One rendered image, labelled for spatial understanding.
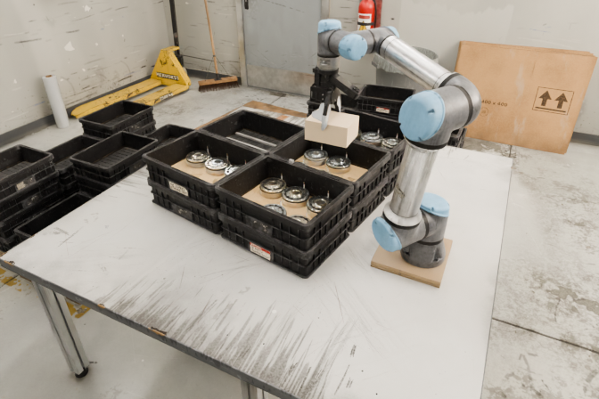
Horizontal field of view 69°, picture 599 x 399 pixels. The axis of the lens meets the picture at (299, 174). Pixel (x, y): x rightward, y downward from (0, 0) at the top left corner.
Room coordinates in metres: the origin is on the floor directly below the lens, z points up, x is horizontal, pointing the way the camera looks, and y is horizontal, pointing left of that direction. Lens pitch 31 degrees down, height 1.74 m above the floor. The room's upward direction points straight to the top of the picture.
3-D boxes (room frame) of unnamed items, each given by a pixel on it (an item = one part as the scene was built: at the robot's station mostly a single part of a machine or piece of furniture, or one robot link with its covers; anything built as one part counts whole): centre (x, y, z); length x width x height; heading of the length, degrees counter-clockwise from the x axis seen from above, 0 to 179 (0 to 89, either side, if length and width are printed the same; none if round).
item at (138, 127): (2.76, 1.24, 0.37); 0.40 x 0.30 x 0.45; 154
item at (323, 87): (1.45, -0.09, 1.24); 0.09 x 0.08 x 0.12; 64
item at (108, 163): (2.22, 1.06, 0.37); 0.40 x 0.30 x 0.45; 154
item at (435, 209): (1.16, -0.42, 0.89); 0.13 x 0.12 x 0.14; 121
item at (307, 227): (1.28, 0.05, 0.92); 0.40 x 0.30 x 0.02; 55
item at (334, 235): (1.28, 0.05, 0.76); 0.40 x 0.30 x 0.12; 55
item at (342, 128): (1.44, -0.12, 1.08); 0.16 x 0.12 x 0.07; 64
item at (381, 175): (1.53, -0.12, 0.87); 0.40 x 0.30 x 0.11; 55
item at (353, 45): (1.37, -0.16, 1.39); 0.11 x 0.11 x 0.08; 31
